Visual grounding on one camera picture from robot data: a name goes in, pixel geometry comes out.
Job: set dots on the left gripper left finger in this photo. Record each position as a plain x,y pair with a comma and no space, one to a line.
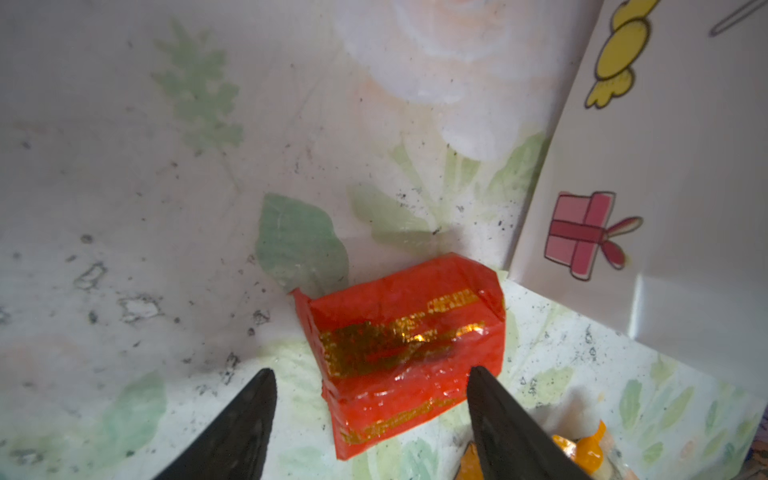
234,446

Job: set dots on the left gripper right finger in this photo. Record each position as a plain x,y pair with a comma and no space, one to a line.
510,444

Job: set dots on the small orange candy packet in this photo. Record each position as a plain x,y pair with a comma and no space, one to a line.
589,453

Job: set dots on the small red snack packet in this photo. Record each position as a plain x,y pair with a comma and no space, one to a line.
395,353

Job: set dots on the white paper bag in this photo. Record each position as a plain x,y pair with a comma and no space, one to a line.
650,211

